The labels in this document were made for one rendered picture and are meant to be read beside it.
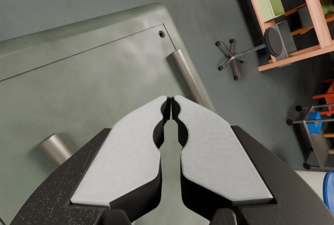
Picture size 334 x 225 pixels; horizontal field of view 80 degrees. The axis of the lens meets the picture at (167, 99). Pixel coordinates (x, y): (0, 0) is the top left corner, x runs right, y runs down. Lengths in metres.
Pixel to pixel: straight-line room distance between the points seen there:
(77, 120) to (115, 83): 0.08
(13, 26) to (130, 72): 1.42
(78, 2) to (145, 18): 1.51
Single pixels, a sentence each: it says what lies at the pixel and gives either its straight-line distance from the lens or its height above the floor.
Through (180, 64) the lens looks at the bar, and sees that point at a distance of 0.39.
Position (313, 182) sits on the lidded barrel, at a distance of 3.14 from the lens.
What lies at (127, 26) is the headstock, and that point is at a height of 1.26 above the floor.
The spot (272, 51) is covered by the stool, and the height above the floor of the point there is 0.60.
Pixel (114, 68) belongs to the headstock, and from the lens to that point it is 0.33.
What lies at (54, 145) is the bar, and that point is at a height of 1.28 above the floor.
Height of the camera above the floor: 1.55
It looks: 52 degrees down
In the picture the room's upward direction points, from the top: 75 degrees clockwise
